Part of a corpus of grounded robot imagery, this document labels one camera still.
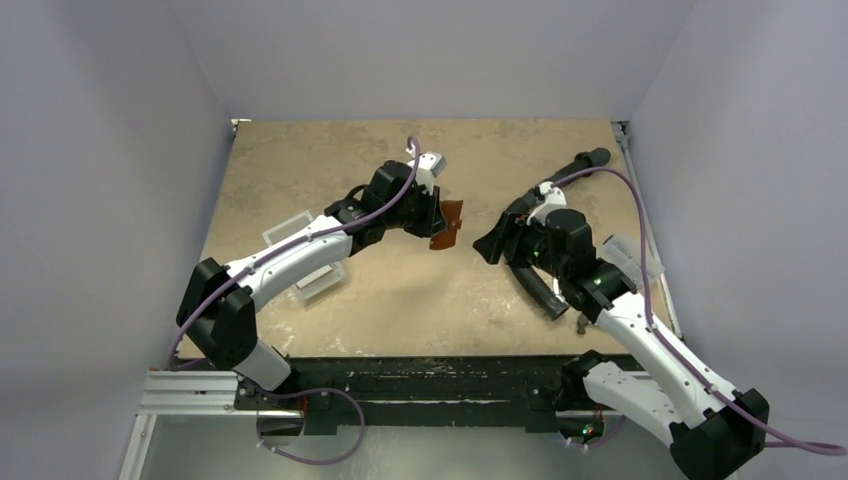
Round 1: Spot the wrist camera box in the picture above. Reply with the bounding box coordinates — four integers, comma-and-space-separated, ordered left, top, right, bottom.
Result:
526, 181, 567, 225
407, 149, 447, 183

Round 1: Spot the clear plastic screw organizer box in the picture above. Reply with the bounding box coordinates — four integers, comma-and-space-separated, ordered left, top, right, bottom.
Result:
600, 234, 665, 290

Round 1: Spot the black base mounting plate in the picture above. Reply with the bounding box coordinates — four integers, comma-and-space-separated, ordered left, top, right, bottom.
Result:
225, 355, 614, 442

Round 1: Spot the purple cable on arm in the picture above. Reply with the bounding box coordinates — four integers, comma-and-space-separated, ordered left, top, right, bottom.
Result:
549, 165, 848, 458
165, 135, 422, 466

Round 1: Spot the small dark metal tool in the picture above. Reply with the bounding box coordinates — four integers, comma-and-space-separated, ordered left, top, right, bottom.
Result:
576, 314, 593, 336

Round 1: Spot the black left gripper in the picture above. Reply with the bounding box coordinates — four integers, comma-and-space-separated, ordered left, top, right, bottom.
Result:
384, 181, 446, 238

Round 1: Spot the clear plastic bin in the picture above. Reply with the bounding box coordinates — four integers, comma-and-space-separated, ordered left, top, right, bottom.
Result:
262, 210, 349, 305

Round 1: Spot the brown leather card holder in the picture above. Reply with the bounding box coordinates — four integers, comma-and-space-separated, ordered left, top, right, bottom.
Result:
429, 200, 464, 251

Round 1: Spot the aluminium front frame rail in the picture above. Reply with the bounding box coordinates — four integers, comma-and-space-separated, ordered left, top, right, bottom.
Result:
138, 371, 238, 416

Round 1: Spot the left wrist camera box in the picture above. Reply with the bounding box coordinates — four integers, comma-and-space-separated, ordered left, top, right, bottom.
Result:
407, 149, 447, 183

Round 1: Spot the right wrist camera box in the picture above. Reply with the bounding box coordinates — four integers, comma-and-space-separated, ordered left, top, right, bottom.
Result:
526, 181, 567, 225

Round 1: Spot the dark grey corrugated hose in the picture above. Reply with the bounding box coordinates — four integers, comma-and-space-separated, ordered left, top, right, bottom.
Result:
506, 146, 612, 323

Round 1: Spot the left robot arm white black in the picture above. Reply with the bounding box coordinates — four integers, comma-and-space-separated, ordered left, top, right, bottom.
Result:
176, 152, 449, 409

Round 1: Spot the aluminium rail at table edge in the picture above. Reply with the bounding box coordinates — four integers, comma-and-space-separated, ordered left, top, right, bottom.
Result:
610, 120, 684, 339

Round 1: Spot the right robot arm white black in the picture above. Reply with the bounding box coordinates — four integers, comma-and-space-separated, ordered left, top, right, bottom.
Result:
473, 208, 770, 479

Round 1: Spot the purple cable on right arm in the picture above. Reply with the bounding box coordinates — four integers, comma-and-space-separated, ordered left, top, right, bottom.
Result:
549, 165, 848, 458

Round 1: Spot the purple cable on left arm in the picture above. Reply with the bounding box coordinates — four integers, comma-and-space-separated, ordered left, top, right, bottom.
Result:
165, 135, 422, 466

